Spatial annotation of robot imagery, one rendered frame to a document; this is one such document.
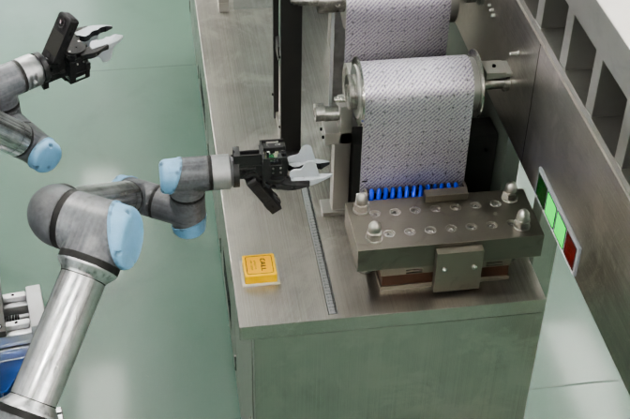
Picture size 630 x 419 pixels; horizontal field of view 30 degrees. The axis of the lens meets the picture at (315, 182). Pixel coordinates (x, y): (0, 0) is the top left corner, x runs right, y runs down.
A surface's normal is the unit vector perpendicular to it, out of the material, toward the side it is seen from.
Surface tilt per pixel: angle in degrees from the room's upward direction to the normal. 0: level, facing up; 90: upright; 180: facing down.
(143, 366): 0
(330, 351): 90
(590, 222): 90
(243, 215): 0
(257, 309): 0
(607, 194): 90
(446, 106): 90
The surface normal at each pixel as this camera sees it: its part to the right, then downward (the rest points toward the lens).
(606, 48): -0.99, 0.07
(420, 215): 0.02, -0.78
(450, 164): 0.15, 0.62
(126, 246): 0.96, 0.13
